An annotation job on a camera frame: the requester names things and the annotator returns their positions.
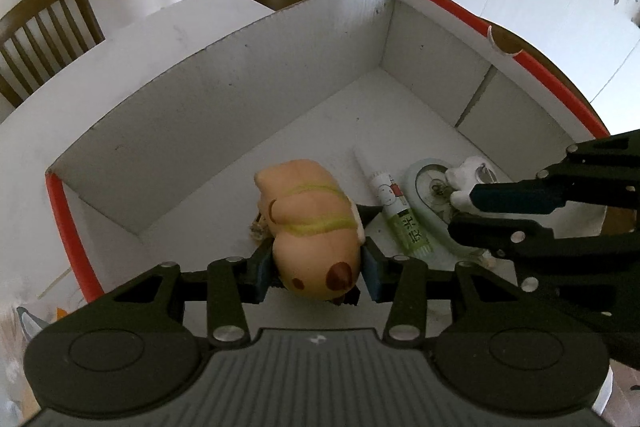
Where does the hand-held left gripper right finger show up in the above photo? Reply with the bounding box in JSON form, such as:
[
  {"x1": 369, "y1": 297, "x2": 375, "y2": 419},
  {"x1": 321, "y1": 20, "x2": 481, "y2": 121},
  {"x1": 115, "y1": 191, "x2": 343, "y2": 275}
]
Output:
[{"x1": 362, "y1": 244, "x2": 521, "y2": 348}]

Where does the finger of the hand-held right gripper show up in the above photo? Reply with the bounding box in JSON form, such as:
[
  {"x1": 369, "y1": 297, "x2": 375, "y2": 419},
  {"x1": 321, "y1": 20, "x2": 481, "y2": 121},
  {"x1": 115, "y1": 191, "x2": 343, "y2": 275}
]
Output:
[
  {"x1": 469, "y1": 129, "x2": 640, "y2": 214},
  {"x1": 447, "y1": 213, "x2": 640, "y2": 261}
]

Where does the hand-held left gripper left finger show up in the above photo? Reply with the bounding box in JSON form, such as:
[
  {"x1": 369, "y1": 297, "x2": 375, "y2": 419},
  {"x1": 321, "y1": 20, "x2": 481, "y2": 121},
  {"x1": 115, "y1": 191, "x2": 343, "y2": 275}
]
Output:
[{"x1": 112, "y1": 244, "x2": 278, "y2": 348}]

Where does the white figure keychain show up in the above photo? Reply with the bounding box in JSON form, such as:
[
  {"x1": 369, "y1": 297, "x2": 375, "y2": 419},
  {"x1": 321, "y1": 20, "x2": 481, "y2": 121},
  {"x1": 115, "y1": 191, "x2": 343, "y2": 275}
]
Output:
[{"x1": 446, "y1": 157, "x2": 501, "y2": 210}]

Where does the white green glue tube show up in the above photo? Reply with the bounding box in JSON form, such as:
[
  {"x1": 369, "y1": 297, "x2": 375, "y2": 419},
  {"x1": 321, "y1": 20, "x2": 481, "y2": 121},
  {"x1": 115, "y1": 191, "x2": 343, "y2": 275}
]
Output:
[{"x1": 354, "y1": 146, "x2": 433, "y2": 258}]

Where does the tan spotted animal toy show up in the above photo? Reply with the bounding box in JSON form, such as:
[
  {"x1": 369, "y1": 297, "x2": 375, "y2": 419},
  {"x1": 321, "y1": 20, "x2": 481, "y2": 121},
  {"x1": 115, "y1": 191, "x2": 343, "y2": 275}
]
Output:
[{"x1": 254, "y1": 158, "x2": 367, "y2": 303}]

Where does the correction tape dispenser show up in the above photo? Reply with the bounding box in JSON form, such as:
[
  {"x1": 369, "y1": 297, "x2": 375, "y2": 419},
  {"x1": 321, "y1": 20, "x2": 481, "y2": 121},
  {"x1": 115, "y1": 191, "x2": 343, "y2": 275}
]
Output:
[{"x1": 404, "y1": 158, "x2": 496, "y2": 268}]

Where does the red cardboard box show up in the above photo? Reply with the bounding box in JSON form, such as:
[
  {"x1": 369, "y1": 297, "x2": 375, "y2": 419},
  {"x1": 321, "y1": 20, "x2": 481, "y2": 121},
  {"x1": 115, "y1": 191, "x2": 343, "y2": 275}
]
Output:
[{"x1": 45, "y1": 0, "x2": 613, "y2": 303}]

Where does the white wooden wall cabinet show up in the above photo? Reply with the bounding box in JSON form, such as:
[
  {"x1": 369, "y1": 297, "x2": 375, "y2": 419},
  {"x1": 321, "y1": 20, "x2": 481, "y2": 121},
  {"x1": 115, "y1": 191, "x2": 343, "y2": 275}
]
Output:
[{"x1": 317, "y1": 0, "x2": 640, "y2": 132}]

